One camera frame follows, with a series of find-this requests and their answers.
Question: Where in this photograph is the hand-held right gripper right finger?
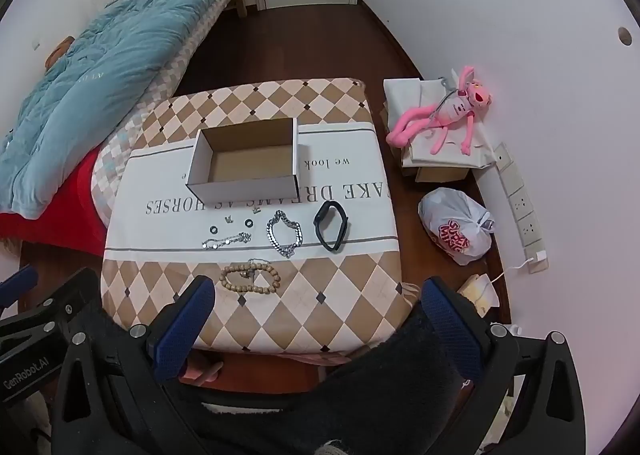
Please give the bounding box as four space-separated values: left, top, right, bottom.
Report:
421 276 587 455

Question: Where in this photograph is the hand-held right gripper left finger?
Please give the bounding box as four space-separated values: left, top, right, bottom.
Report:
52 275 217 455

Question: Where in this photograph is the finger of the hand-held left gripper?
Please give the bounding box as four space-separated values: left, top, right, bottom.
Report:
0 264 39 309
0 267 104 352

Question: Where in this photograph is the wooden bead bracelet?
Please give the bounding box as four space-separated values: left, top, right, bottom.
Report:
219 259 282 295

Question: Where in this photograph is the thin silver bracelet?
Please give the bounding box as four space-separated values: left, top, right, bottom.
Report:
201 231 253 251

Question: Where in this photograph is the thick silver chain bracelet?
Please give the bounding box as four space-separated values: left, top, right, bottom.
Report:
265 210 304 260

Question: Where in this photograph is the black smart band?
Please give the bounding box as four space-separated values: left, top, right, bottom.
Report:
313 200 350 253

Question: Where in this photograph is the beige paper packet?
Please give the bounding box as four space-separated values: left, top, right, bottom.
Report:
457 273 501 319

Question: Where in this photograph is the person's black trouser leg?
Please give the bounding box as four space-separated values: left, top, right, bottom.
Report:
95 302 502 455

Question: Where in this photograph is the red cloth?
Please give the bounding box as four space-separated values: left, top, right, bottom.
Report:
0 150 109 257

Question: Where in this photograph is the white plastic bag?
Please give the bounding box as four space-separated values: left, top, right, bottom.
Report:
417 187 496 266

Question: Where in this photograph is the white charger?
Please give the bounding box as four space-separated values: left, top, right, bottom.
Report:
522 247 550 275

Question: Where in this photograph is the diamond pattern printed cover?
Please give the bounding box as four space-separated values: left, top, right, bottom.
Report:
100 78 419 355

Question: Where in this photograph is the white power strip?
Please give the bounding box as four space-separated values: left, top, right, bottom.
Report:
492 142 544 249

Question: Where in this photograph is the brown cardboard box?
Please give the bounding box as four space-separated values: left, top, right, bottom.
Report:
414 165 471 184

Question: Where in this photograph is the pink plush toy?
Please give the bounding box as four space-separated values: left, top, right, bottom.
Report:
385 65 496 156

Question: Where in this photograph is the grey clothes hanger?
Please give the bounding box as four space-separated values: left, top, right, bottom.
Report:
434 77 464 117

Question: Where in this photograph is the blue quilt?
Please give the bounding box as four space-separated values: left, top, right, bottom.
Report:
0 0 254 221

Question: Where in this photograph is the brown pillow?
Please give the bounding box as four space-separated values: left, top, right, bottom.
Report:
44 35 76 70

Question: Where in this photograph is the white cable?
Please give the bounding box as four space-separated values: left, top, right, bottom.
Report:
489 257 534 287

